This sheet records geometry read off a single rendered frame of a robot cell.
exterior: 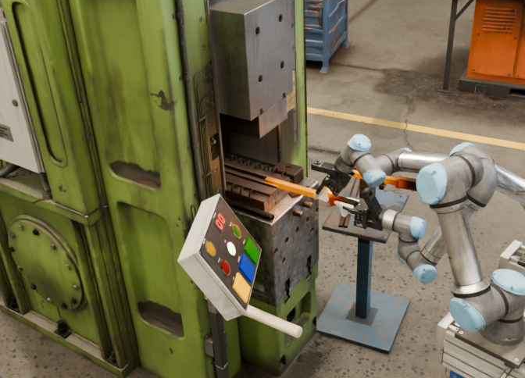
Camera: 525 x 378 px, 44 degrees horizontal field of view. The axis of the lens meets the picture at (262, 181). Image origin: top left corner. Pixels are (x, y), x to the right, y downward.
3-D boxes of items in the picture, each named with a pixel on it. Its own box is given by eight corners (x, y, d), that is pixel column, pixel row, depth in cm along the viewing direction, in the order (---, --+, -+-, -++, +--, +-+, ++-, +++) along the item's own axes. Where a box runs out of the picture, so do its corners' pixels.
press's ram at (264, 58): (304, 83, 267) (302, -15, 246) (251, 121, 240) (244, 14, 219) (222, 66, 287) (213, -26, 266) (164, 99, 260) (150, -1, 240)
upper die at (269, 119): (287, 118, 262) (287, 96, 257) (259, 138, 248) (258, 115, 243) (205, 98, 283) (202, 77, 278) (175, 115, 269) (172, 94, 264)
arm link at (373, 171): (398, 170, 234) (381, 147, 239) (373, 180, 229) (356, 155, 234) (391, 183, 240) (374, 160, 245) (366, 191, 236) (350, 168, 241)
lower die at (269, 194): (290, 192, 281) (289, 175, 276) (264, 215, 267) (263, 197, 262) (212, 168, 301) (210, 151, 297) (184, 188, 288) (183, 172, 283)
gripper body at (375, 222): (351, 225, 254) (380, 234, 248) (351, 207, 250) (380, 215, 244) (360, 215, 260) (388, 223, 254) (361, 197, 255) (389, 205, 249)
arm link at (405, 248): (404, 272, 245) (406, 248, 239) (393, 254, 254) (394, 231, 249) (424, 268, 246) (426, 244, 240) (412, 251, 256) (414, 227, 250)
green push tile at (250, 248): (260, 250, 236) (248, 236, 234) (256, 264, 230) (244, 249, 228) (256, 252, 237) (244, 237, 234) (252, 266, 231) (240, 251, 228)
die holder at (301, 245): (319, 259, 311) (319, 180, 288) (276, 307, 285) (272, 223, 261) (224, 226, 339) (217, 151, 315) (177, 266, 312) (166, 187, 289)
